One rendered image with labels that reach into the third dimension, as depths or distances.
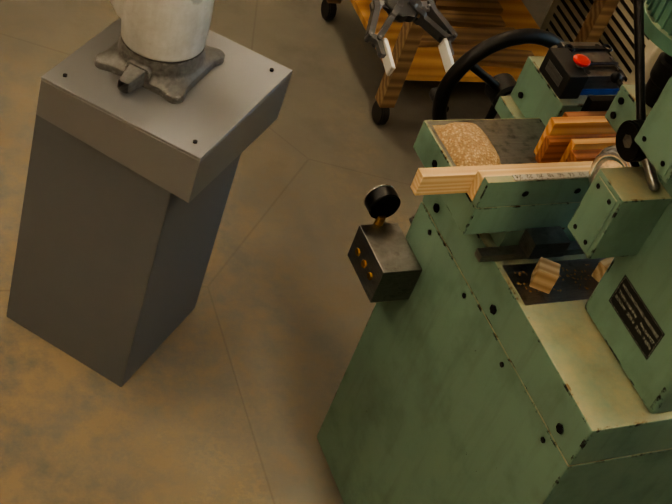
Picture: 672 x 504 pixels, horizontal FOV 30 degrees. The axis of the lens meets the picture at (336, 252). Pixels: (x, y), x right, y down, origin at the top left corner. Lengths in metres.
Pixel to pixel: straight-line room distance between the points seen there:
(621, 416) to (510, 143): 0.50
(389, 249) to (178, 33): 0.53
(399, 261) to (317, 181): 1.10
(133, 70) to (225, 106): 0.17
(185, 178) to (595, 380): 0.79
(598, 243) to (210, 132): 0.74
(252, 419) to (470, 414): 0.70
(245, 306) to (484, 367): 0.96
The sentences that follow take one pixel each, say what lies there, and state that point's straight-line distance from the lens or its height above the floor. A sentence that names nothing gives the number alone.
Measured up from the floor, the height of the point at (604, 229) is 1.02.
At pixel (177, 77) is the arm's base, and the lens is 2.29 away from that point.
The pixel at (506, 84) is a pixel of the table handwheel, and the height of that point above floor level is 0.84.
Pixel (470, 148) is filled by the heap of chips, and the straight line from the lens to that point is 2.03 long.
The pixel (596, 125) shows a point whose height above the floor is 0.97.
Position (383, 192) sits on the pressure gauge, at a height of 0.69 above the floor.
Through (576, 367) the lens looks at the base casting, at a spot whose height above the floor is 0.80.
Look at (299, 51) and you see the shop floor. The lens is 3.74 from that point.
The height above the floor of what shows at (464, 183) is 0.92.
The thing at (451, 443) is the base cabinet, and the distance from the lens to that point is 2.22.
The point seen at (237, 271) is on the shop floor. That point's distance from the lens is 3.00.
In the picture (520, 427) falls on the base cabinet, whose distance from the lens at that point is 2.03.
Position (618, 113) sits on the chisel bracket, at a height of 1.03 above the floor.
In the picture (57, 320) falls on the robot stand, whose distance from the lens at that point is 2.69.
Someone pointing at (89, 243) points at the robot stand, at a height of 0.34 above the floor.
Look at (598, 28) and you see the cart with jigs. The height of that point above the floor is 0.37.
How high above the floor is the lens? 2.10
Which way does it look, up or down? 42 degrees down
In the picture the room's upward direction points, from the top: 22 degrees clockwise
